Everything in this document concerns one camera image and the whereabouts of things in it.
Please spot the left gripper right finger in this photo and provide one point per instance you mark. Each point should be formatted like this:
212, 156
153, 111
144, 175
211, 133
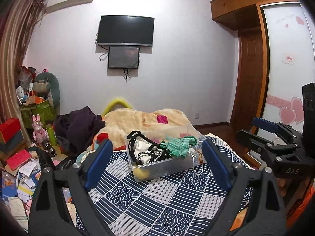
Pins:
219, 163

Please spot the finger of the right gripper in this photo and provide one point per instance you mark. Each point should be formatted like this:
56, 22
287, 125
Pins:
266, 125
254, 142

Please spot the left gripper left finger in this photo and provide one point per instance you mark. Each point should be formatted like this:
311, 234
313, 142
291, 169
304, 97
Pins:
95, 163

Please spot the yellow felt ball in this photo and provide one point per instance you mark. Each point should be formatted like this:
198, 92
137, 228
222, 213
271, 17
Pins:
141, 174

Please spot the green knitted cloth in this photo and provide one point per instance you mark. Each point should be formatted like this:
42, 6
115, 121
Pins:
179, 147

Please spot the cream cloth pouch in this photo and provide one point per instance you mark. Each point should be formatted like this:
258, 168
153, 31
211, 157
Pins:
146, 152

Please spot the person's right hand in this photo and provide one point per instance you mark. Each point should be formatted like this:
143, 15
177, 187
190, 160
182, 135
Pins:
283, 184

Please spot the dark purple clothing pile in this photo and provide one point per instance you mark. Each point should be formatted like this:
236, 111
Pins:
77, 129

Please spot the black flashlight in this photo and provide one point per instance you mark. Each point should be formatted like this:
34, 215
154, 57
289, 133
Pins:
50, 149

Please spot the black plastic bag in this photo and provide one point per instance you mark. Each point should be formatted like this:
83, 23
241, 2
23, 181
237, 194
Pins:
45, 160

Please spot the green bottle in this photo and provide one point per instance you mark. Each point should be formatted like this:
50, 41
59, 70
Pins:
51, 135

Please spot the black white headband item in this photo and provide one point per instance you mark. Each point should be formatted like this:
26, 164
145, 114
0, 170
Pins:
138, 135

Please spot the pink rabbit toy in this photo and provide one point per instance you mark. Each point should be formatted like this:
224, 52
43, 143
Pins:
39, 133

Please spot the clear plastic storage box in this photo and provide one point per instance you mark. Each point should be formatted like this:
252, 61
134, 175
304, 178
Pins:
170, 165

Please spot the white sliding wardrobe door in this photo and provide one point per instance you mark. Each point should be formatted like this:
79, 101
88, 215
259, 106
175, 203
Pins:
291, 61

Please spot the yellow plush cushion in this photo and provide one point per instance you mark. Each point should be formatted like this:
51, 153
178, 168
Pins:
114, 104

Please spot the pink plush toy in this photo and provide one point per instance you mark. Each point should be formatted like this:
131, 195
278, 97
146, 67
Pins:
27, 206

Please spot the green storage box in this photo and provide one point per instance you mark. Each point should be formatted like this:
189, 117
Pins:
44, 109

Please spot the red book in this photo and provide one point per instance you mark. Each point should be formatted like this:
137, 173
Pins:
18, 159

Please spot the cream patchwork fleece blanket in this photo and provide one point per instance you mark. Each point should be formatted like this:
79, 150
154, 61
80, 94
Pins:
121, 122

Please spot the red box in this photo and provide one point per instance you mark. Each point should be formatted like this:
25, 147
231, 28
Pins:
8, 129

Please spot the grey green neck pillow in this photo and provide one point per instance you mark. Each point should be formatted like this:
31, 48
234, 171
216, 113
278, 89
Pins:
46, 85

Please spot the brown wooden wardrobe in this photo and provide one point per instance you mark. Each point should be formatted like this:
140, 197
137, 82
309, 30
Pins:
246, 17

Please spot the striped brown curtain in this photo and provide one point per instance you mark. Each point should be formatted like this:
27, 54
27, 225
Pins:
17, 25

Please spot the small wall monitor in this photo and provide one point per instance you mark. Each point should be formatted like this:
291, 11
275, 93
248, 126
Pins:
123, 57

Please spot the large wall television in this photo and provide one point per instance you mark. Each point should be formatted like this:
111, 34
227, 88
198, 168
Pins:
125, 30

